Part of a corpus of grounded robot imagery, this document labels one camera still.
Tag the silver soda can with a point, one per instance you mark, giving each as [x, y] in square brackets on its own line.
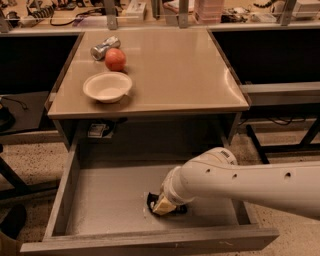
[98, 52]

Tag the black shoe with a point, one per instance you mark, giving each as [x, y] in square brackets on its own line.
[14, 221]

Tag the metal post right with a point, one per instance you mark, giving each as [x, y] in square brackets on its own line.
[287, 11]

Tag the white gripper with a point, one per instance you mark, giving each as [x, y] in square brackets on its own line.
[169, 193]

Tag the metal post middle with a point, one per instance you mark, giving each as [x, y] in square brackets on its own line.
[183, 13]

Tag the black chair base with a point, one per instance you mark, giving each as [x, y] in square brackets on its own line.
[19, 187]

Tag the black rxbar chocolate wrapper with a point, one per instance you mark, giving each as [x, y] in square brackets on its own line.
[151, 198]

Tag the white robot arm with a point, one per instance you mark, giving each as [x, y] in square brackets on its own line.
[288, 187]

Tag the white label tag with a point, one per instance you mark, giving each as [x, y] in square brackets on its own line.
[96, 130]

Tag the grey open drawer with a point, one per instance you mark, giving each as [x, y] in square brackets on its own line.
[101, 208]

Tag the white cardboard box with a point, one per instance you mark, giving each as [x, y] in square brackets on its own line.
[136, 10]

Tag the metal post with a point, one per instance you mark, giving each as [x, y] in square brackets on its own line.
[111, 15]
[183, 13]
[287, 11]

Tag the metal post left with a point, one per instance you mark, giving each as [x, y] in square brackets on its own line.
[111, 15]

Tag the black table leg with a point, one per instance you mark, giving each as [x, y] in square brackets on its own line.
[257, 145]

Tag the grey counter cabinet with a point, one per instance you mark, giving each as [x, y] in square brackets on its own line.
[175, 71]

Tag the pink stacked box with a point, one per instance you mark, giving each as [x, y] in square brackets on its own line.
[208, 11]

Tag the red apple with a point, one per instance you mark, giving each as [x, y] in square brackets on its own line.
[115, 59]

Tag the white paper bowl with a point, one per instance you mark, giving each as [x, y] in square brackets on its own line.
[107, 87]

